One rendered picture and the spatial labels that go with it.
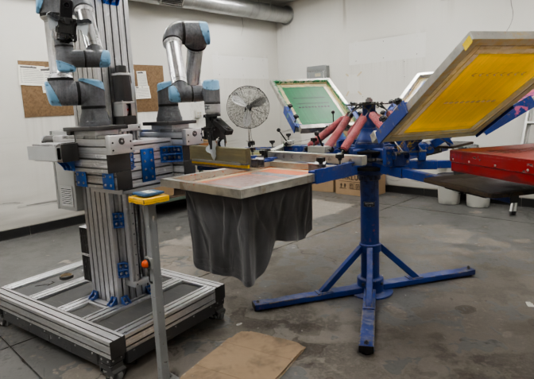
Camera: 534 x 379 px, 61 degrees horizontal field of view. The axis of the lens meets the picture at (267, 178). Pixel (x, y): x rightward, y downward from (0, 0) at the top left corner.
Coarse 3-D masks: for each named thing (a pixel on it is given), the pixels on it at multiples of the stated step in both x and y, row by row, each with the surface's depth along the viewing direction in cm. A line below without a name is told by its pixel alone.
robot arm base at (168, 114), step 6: (162, 108) 261; (168, 108) 261; (174, 108) 262; (162, 114) 261; (168, 114) 261; (174, 114) 261; (180, 114) 266; (162, 120) 261; (168, 120) 260; (174, 120) 261; (180, 120) 265
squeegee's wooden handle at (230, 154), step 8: (192, 152) 223; (200, 152) 219; (216, 152) 210; (224, 152) 206; (232, 152) 203; (240, 152) 199; (248, 152) 198; (224, 160) 207; (232, 160) 203; (240, 160) 200; (248, 160) 198
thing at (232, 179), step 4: (272, 172) 252; (276, 172) 251; (280, 172) 250; (284, 172) 250; (288, 172) 249; (228, 176) 244; (232, 176) 243; (236, 176) 243; (240, 176) 242; (244, 176) 241; (248, 176) 241; (252, 176) 240; (256, 176) 240; (260, 176) 239; (264, 176) 238; (268, 176) 238; (208, 180) 233; (212, 180) 233; (216, 180) 232; (220, 180) 231; (224, 180) 231; (228, 180) 230; (232, 180) 230; (236, 180) 229; (240, 180) 229; (244, 180) 228; (248, 180) 228; (220, 184) 219; (224, 184) 219; (228, 184) 218
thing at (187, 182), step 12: (228, 168) 251; (252, 168) 264; (300, 168) 258; (168, 180) 219; (180, 180) 214; (192, 180) 234; (276, 180) 202; (288, 180) 205; (300, 180) 211; (312, 180) 217; (204, 192) 200; (216, 192) 195; (228, 192) 189; (240, 192) 184; (252, 192) 189; (264, 192) 194
